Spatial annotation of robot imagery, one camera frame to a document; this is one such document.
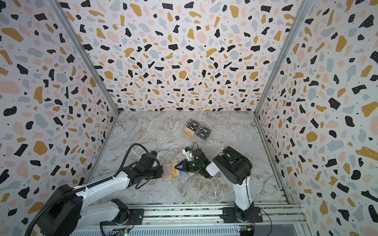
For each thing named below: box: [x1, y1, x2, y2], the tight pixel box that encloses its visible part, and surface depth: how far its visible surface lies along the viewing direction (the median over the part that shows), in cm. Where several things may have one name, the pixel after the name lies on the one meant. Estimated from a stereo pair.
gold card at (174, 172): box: [170, 162, 181, 179], surface depth 89 cm
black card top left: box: [186, 118, 201, 132], surface depth 105 cm
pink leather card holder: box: [161, 164, 189, 182], surface depth 89 cm
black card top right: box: [195, 124, 212, 142], surface depth 102 cm
